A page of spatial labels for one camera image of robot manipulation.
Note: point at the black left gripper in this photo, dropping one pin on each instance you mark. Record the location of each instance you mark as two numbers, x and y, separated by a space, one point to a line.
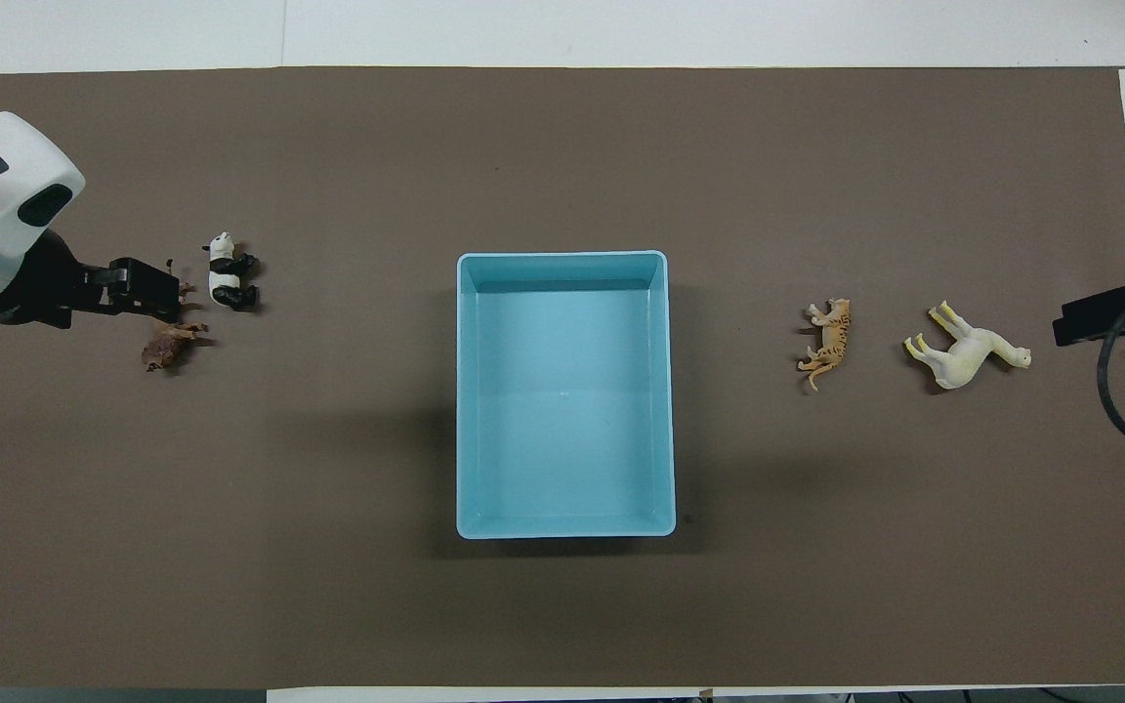
138 288

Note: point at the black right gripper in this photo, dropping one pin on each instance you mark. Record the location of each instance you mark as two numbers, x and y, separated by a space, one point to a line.
1100 317

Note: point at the brown lion toy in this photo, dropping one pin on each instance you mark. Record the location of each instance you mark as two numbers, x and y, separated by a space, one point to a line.
167 347

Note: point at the black and white panda toy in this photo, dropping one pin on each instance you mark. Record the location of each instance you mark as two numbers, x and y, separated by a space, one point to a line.
226 278

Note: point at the pale yellow horse toy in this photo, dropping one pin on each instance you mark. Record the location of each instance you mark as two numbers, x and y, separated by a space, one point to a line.
968 356

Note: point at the orange striped tiger toy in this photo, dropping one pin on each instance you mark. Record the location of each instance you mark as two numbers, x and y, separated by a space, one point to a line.
831 342

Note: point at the light blue storage box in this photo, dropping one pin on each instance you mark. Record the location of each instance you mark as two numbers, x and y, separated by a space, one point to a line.
562 410

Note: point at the brown table mat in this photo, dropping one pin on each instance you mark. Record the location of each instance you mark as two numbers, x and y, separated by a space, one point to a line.
562 146

